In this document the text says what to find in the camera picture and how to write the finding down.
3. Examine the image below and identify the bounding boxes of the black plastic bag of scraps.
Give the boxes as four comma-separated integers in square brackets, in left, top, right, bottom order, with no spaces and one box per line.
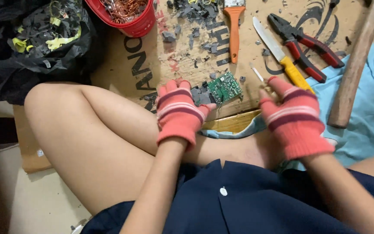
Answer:
[0,0,98,105]

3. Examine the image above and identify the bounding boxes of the green circuit board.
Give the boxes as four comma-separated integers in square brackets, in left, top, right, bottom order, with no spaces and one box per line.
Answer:
[206,71,243,105]

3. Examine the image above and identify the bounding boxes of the red and black pliers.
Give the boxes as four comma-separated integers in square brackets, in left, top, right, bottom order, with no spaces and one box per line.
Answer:
[267,13,345,84]

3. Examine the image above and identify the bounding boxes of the small white stick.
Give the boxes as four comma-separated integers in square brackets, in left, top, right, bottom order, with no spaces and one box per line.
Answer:
[250,63,265,82]

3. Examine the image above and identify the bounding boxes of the tangle of copper wire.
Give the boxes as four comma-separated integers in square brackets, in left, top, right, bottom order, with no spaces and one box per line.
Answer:
[101,0,148,24]

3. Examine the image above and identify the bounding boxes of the person's left leg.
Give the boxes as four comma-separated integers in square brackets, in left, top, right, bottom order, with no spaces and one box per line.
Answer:
[24,81,285,216]

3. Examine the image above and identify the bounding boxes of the light blue cloth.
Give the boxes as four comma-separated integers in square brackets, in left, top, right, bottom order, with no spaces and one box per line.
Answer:
[199,43,374,172]

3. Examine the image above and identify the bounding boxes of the scattered grey plastic scraps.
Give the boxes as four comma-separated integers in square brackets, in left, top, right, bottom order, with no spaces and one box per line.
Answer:
[161,0,249,82]

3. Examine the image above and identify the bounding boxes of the grey plastic casing piece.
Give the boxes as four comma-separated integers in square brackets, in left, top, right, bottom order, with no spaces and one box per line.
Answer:
[190,82,213,106]

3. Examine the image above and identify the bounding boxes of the printed brown cardboard sheet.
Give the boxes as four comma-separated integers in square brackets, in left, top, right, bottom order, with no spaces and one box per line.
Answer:
[13,0,374,174]

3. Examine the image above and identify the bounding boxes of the orange handled paintbrush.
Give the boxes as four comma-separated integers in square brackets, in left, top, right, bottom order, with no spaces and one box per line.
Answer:
[223,0,246,64]

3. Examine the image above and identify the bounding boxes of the person's left hand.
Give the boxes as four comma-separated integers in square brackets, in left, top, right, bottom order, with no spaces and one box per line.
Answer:
[156,79,217,151]

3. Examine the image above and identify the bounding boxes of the red plastic basket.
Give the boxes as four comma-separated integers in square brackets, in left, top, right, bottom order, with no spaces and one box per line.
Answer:
[84,0,157,38]

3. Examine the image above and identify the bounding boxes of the yellow handled knife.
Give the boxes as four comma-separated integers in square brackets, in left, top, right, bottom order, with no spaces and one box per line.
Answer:
[252,16,316,95]

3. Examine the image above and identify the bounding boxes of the person's right hand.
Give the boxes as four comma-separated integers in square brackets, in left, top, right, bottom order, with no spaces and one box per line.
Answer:
[259,76,335,160]

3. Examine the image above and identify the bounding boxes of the wooden hammer handle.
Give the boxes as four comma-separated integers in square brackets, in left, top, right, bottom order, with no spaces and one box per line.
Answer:
[327,0,374,129]

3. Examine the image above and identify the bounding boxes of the yellow wooden board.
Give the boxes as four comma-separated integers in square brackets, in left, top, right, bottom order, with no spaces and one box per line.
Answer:
[203,110,262,134]

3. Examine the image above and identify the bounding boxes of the navy blue shirt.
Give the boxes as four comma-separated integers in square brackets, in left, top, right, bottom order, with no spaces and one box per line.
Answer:
[81,159,374,234]

